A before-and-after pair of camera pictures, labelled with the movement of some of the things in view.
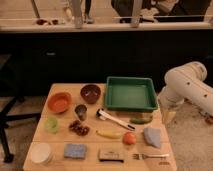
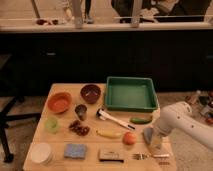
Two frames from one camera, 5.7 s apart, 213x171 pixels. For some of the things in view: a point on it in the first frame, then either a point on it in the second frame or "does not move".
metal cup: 81,111 does not move
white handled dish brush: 104,115 does not move
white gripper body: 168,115 → 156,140
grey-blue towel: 153,136 does not move
